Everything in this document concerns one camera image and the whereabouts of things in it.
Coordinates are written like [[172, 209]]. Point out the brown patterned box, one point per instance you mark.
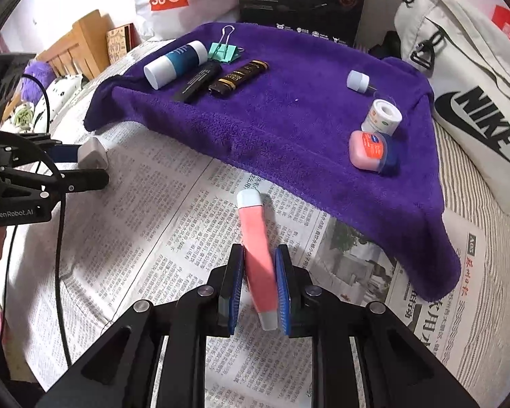
[[118, 44]]

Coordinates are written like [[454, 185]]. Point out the green binder clip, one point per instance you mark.
[[223, 53]]

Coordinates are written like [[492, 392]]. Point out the pink tube with white cap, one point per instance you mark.
[[255, 238]]

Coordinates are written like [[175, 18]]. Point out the panda print pillow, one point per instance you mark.
[[63, 89]]

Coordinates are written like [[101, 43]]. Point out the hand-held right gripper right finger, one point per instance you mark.
[[282, 289]]

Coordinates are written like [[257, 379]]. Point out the small white cap with pin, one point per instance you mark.
[[357, 80]]

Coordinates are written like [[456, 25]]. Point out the purple towel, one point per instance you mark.
[[280, 127]]

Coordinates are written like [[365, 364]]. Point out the black and gold tube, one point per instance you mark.
[[238, 77]]

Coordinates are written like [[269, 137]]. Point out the pink jar with blue lid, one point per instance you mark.
[[365, 148]]

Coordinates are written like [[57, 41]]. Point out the white charger plug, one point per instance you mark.
[[91, 153]]

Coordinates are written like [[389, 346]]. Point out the large newspaper sheet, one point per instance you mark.
[[153, 229]]

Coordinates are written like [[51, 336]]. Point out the slim black tube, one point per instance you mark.
[[197, 80]]

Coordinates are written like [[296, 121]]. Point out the newspaper with red masthead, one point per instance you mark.
[[463, 297]]

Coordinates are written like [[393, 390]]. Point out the black cardboard box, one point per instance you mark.
[[289, 8]]

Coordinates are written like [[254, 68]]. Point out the white canvas bag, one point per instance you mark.
[[471, 68]]

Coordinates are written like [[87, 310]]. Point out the blue and white tube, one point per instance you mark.
[[174, 63]]

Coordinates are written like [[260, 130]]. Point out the striped bedsheet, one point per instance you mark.
[[505, 272]]

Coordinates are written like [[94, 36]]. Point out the wooden headboard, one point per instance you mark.
[[85, 34]]

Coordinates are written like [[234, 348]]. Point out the white tape roll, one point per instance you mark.
[[382, 112]]

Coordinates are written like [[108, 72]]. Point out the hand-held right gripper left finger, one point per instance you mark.
[[236, 289]]

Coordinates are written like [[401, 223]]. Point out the purple plush toy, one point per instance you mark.
[[38, 78]]

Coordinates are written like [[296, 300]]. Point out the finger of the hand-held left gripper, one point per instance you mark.
[[85, 180], [66, 154]]

